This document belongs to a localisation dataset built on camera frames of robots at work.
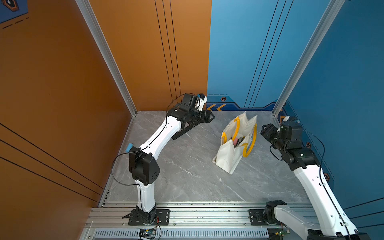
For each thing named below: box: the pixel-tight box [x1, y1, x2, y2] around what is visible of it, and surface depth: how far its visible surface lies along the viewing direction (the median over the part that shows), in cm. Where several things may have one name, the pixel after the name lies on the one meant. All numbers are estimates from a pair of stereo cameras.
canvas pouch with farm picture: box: [212, 111, 258, 175], surface depth 89 cm
